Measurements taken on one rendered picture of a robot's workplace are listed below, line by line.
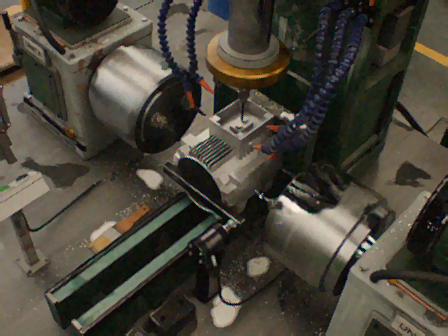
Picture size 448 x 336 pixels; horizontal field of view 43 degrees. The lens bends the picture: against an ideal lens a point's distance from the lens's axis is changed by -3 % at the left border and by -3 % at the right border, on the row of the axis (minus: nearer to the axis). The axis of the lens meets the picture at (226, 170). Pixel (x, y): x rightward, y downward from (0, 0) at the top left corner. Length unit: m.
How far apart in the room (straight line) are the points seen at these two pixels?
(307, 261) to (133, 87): 0.60
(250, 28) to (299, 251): 0.46
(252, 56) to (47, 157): 0.83
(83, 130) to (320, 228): 0.79
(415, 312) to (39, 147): 1.21
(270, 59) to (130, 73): 0.42
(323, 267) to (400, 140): 0.82
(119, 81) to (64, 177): 0.39
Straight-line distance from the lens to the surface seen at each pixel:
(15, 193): 1.35
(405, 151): 1.90
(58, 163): 1.78
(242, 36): 1.18
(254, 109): 1.42
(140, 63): 1.50
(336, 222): 1.19
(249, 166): 1.37
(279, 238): 1.24
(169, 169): 1.41
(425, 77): 3.64
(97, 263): 1.39
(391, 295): 1.10
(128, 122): 1.46
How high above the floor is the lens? 2.06
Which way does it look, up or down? 47 degrees down
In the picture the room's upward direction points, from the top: 4 degrees clockwise
